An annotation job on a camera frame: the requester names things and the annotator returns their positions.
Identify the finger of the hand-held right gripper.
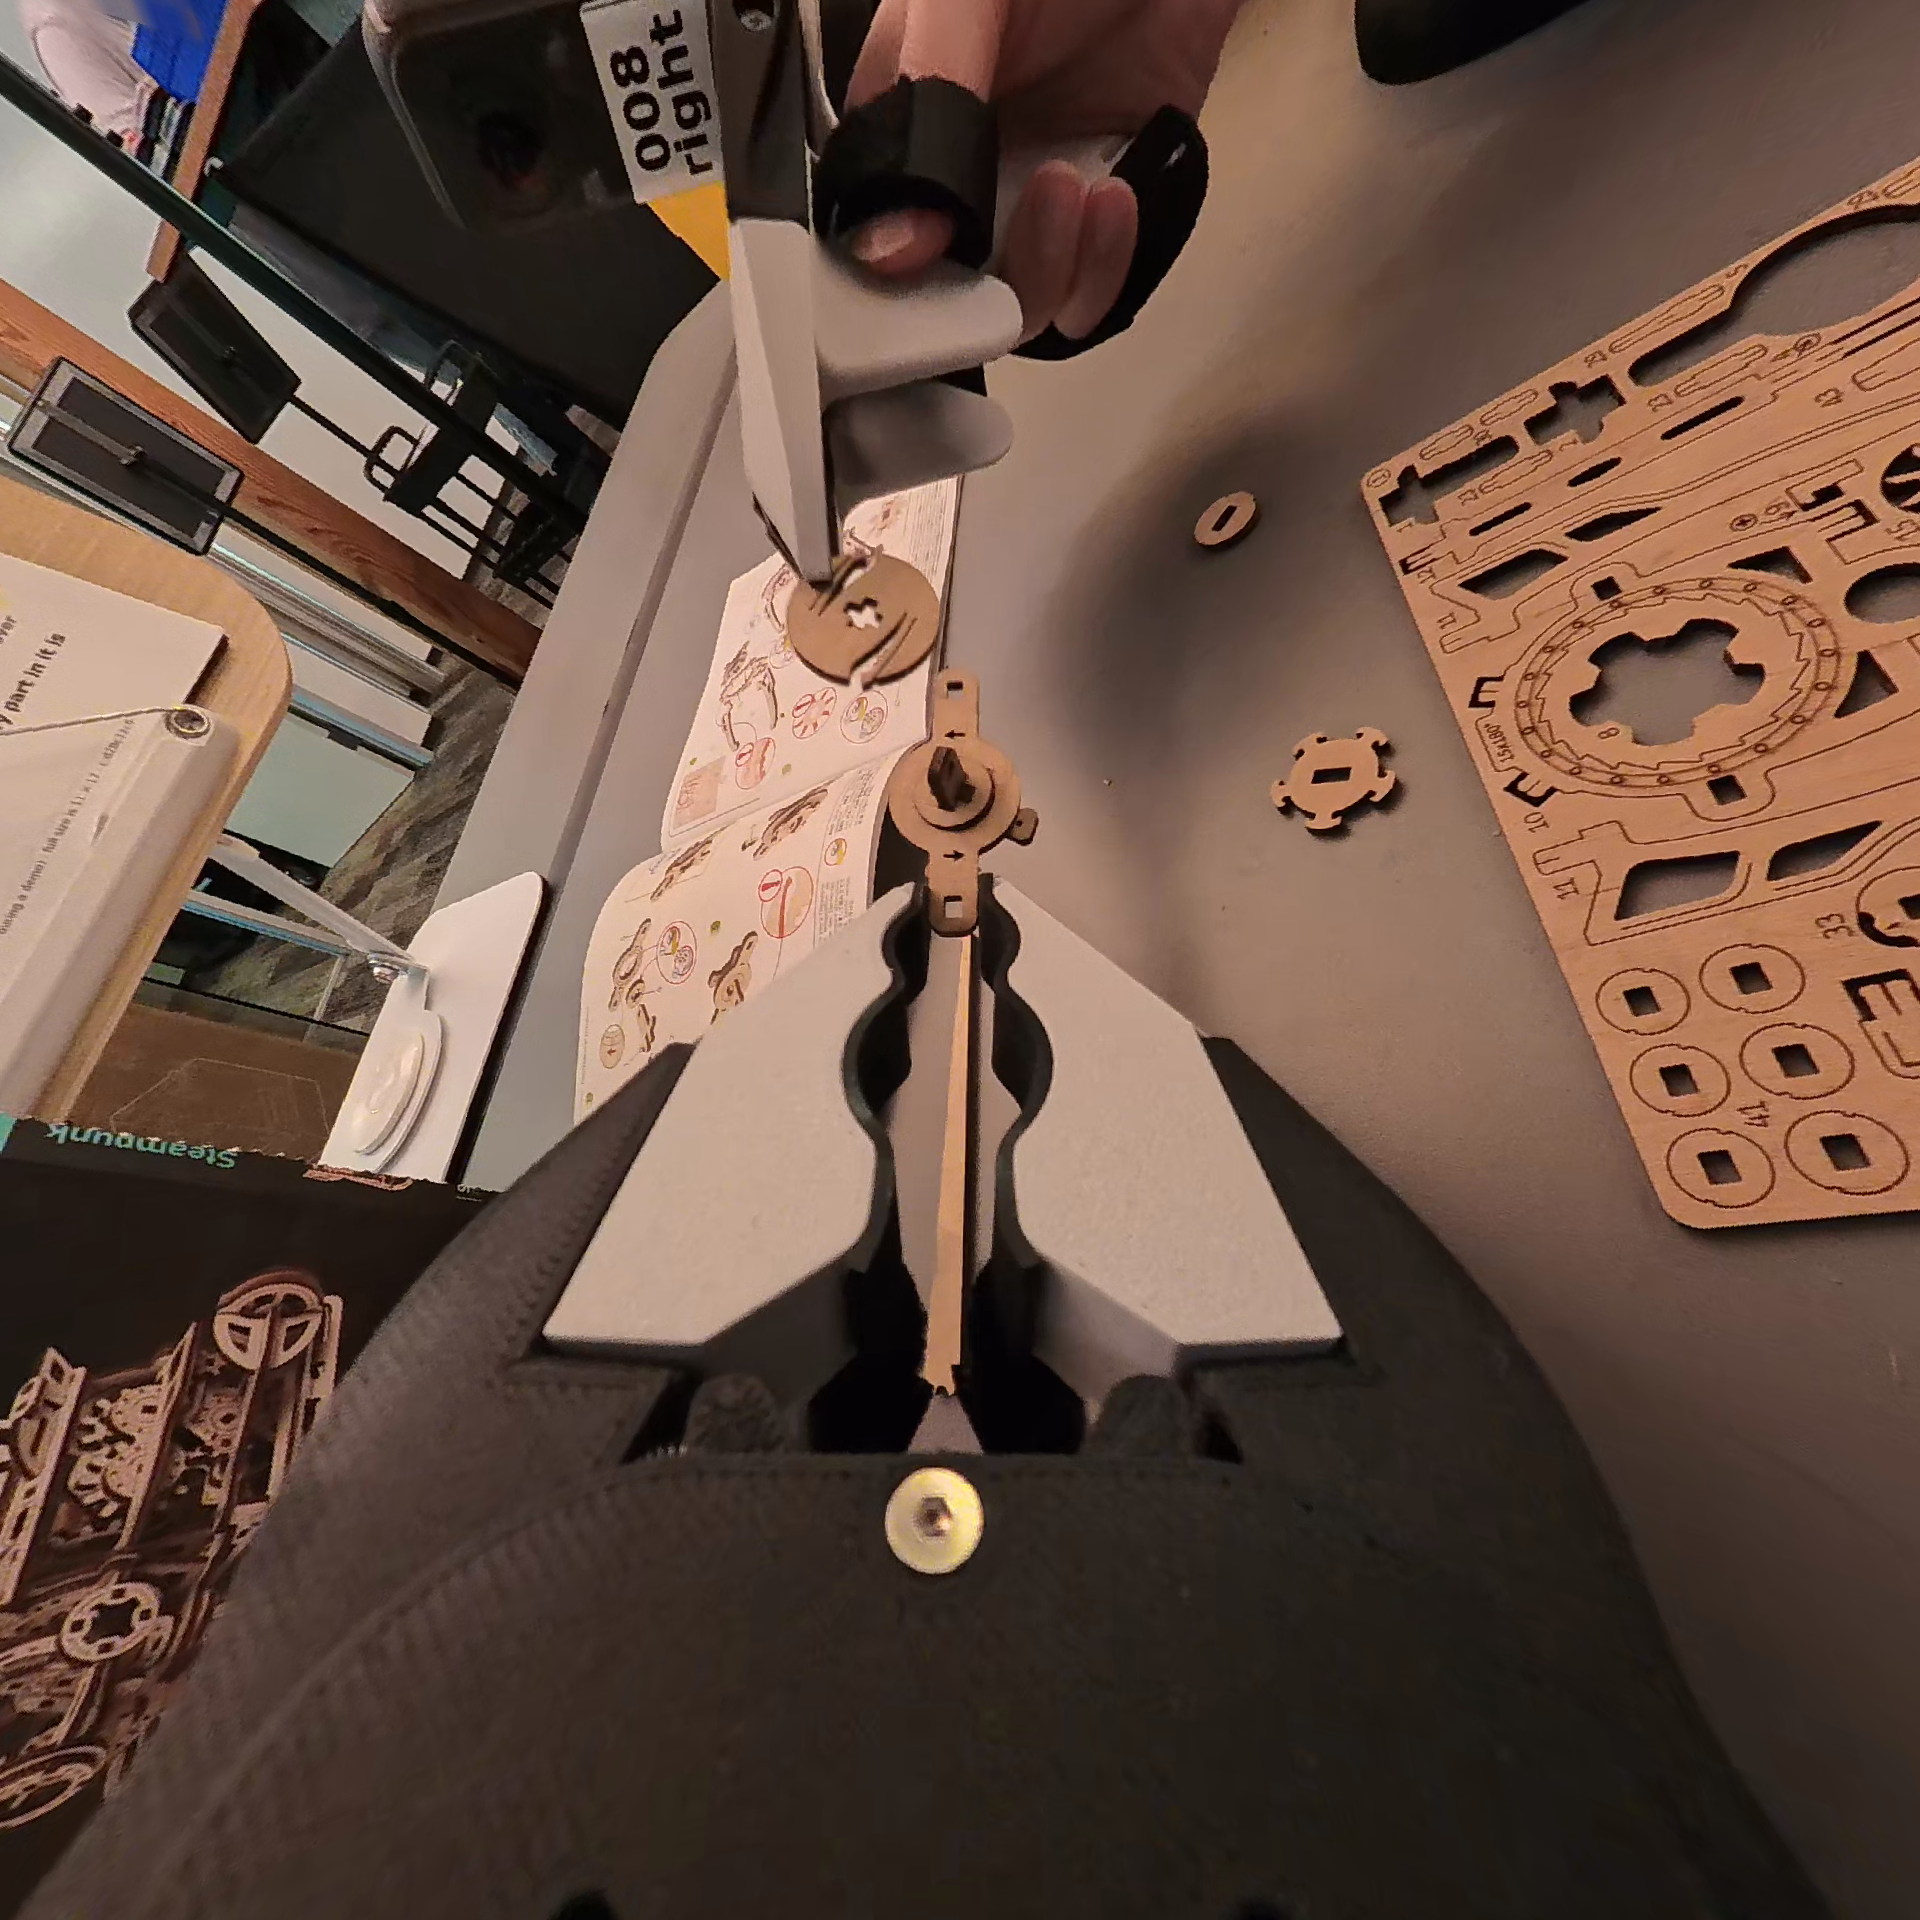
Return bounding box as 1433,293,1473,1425
728,219,846,587

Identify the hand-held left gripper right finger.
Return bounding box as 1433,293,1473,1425
961,880,1345,1454

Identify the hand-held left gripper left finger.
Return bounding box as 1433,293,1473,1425
539,883,944,1449

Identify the round wooden disc part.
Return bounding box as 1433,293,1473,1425
785,544,944,689

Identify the wooden axle assembly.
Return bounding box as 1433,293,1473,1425
886,667,1040,940

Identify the perforated wooden parts sheet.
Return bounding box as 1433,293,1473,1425
1359,158,1920,1233

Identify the black model kit box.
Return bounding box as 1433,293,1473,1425
0,1114,506,1920

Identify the person's right hand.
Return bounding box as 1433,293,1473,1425
843,0,1281,346

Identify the yellow cardboard box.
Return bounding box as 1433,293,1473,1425
656,193,742,284

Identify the assembly instruction booklet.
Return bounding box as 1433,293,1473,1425
574,477,966,1129

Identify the white stand with round base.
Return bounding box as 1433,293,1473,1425
195,838,550,1192

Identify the black flat board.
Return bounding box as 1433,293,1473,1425
210,30,722,436

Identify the notched wooden part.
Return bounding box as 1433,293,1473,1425
1271,726,1402,834

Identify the black rectangular panel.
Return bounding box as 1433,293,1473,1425
8,360,243,558
128,269,295,443

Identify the round wooden table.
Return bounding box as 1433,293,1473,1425
0,477,297,1121

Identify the wooden rail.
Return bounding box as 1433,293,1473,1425
0,275,544,684

